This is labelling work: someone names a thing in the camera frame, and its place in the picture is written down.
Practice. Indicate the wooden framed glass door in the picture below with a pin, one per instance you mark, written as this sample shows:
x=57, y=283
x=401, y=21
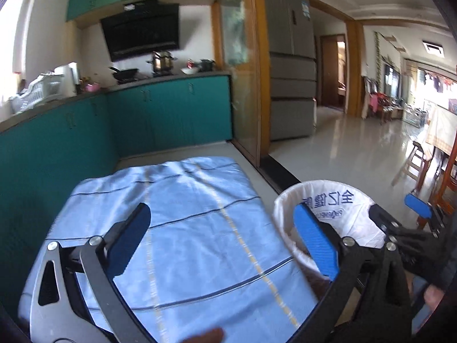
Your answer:
x=246, y=96

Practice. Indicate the wooden stool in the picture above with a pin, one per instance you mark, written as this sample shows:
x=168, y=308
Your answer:
x=416, y=150

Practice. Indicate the black gas stove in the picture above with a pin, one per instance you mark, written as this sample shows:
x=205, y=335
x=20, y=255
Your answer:
x=157, y=75

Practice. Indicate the green vine wall decoration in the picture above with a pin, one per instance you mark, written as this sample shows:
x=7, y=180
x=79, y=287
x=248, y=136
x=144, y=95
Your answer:
x=378, y=57

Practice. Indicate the white dish rack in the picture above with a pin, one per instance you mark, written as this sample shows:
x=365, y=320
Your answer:
x=39, y=94

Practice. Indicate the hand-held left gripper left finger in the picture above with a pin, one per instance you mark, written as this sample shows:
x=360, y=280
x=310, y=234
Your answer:
x=130, y=239

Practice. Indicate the kitchen window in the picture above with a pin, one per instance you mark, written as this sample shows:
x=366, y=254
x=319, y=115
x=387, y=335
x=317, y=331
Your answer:
x=12, y=43

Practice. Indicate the blue striped tablecloth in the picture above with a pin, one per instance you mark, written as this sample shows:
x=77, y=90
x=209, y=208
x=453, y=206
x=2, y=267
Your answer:
x=200, y=239

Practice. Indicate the white play fence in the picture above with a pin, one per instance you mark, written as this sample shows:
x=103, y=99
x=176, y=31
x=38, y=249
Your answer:
x=416, y=116

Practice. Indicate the trash bin with white liner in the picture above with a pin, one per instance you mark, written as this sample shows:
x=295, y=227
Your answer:
x=342, y=218

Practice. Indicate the black wok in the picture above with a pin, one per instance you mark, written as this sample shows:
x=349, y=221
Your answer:
x=125, y=74

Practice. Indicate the white bowl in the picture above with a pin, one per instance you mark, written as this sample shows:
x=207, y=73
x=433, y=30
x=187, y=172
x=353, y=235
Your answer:
x=188, y=70

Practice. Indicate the wooden doorway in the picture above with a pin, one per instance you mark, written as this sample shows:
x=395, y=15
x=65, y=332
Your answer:
x=332, y=75

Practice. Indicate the black range hood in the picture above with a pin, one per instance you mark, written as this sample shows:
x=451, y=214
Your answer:
x=142, y=32

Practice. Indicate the steel cooking pot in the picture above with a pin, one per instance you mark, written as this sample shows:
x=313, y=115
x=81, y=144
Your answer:
x=161, y=62

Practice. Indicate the white countertop appliance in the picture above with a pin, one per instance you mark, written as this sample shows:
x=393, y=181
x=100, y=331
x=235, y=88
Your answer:
x=66, y=75

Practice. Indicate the person's right hand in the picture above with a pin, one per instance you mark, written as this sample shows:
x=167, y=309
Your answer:
x=435, y=297

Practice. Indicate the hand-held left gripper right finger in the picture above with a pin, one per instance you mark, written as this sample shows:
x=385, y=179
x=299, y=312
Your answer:
x=316, y=246

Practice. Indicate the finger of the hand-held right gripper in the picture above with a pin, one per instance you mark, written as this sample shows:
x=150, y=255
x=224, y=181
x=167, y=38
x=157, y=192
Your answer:
x=383, y=218
x=417, y=205

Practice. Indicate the small pink pot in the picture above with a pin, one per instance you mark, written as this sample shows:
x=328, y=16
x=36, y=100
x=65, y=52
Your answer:
x=92, y=88

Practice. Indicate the person's left hand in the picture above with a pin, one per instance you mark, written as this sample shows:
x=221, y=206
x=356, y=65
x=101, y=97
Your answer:
x=207, y=336

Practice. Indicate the black lidded pot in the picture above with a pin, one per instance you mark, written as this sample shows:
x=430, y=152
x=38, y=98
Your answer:
x=207, y=65

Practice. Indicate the teal kitchen base cabinets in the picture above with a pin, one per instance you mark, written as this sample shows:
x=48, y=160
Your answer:
x=171, y=114

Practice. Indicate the wooden chairs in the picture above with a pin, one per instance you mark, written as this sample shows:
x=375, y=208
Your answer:
x=378, y=103

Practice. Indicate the cloth covered dining table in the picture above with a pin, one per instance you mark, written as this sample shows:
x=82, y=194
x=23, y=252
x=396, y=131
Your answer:
x=442, y=128

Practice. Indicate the grey refrigerator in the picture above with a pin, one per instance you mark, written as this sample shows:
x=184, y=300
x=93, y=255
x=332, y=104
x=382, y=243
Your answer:
x=291, y=78

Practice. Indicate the grey kitchen countertop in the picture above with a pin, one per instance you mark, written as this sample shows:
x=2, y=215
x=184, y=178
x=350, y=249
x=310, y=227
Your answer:
x=207, y=75

